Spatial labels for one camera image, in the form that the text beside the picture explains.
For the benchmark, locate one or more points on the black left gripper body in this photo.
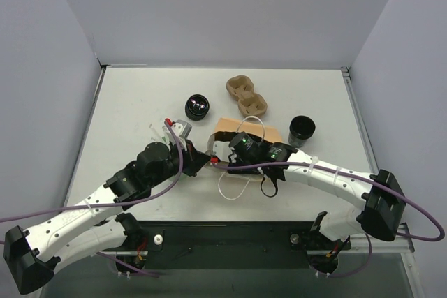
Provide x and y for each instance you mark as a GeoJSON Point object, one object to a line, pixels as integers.
{"type": "Point", "coordinates": [190, 160]}

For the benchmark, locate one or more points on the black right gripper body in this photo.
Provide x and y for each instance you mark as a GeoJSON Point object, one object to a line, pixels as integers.
{"type": "Point", "coordinates": [230, 158]}

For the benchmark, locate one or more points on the brown paper bag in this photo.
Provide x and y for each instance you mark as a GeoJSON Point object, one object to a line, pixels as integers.
{"type": "Point", "coordinates": [251, 144]}

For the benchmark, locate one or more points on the brown pulp cup carriers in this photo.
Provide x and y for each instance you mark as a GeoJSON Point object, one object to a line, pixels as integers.
{"type": "Point", "coordinates": [249, 103]}

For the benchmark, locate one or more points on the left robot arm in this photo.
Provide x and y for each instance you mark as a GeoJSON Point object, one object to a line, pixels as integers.
{"type": "Point", "coordinates": [100, 221]}

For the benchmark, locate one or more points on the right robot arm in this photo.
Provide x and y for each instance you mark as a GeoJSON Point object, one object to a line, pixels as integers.
{"type": "Point", "coordinates": [376, 199]}

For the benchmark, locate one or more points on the white wrapped straw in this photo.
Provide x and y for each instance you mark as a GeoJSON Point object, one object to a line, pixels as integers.
{"type": "Point", "coordinates": [156, 135]}

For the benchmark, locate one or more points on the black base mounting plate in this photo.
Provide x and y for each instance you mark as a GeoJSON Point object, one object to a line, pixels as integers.
{"type": "Point", "coordinates": [229, 245]}

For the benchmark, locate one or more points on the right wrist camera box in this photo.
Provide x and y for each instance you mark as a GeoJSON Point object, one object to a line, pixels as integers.
{"type": "Point", "coordinates": [221, 150]}

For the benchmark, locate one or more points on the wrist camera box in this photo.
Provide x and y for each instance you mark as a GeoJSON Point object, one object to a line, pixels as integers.
{"type": "Point", "coordinates": [221, 150]}
{"type": "Point", "coordinates": [180, 128]}

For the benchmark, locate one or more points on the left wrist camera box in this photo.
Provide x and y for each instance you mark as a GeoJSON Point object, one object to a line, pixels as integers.
{"type": "Point", "coordinates": [180, 128]}

